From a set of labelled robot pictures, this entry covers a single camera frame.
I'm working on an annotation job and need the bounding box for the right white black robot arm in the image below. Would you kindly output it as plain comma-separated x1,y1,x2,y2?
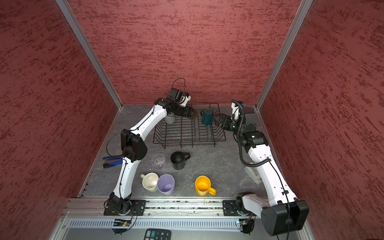
218,100,310,237

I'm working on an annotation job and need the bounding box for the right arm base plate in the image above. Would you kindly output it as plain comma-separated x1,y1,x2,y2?
223,198,265,217

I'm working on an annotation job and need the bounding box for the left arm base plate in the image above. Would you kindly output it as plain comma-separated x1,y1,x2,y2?
103,200,147,217

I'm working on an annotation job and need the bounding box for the clear glass cup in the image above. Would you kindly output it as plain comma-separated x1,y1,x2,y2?
151,154,167,172

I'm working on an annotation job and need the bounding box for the black calculator remote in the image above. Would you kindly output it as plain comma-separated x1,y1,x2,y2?
144,229,172,240

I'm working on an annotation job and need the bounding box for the grey white mug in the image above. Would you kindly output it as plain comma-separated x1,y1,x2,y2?
164,113,176,124

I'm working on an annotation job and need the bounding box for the dark green mug white inside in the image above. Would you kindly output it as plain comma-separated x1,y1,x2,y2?
201,109,214,126

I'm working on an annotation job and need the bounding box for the lilac plastic cup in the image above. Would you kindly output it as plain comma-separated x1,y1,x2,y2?
157,174,175,196

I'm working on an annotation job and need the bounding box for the olive green glass cup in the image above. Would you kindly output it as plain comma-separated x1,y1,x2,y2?
190,109,198,120

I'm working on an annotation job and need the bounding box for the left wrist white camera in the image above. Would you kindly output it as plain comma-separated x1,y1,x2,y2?
180,92,191,107

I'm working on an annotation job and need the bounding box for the cream light green mug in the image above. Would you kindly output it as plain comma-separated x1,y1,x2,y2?
141,173,159,192

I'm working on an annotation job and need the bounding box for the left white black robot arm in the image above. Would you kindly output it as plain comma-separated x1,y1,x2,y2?
105,87,196,216

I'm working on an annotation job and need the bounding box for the yellow mug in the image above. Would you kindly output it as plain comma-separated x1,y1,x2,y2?
195,176,217,197

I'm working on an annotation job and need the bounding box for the black mug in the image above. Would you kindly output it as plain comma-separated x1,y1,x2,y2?
171,152,191,170

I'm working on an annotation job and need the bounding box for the black wire dish rack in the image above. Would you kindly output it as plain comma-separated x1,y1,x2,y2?
153,103,226,148

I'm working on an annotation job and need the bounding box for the aluminium rail frame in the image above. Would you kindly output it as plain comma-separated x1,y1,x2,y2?
50,197,271,240

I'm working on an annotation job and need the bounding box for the blue black crimping tool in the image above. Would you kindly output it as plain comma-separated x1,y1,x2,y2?
103,156,123,169

